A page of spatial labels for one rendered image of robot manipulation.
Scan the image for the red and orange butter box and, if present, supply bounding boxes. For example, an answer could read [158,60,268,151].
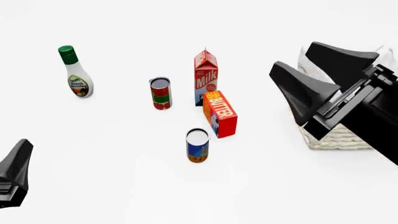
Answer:
[202,90,238,139]

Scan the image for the blue and orange soup tin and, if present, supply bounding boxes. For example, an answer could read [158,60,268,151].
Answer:
[185,127,211,164]

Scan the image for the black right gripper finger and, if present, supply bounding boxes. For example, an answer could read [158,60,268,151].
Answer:
[305,41,381,91]
[269,60,342,126]

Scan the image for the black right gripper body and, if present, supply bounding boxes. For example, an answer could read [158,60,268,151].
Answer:
[302,63,398,141]

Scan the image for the red and white milk carton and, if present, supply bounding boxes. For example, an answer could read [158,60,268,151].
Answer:
[193,47,219,107]

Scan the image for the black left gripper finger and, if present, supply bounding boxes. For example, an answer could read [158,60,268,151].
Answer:
[0,138,34,189]

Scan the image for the white woven basket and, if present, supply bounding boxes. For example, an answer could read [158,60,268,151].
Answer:
[297,45,396,151]

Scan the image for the white ranch dressing bottle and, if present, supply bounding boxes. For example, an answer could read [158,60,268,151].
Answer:
[57,45,95,99]

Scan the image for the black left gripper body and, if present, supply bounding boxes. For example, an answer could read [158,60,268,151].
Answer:
[0,178,29,209]

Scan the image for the red tomato sauce tin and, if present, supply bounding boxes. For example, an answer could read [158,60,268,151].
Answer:
[149,76,173,111]

